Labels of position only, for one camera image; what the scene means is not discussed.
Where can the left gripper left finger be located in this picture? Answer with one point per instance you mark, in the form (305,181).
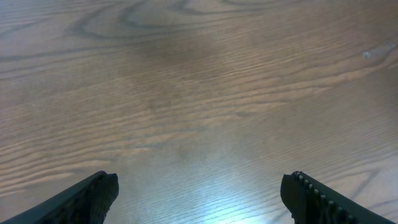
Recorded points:
(85,202)

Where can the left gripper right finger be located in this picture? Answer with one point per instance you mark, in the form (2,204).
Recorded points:
(310,202)

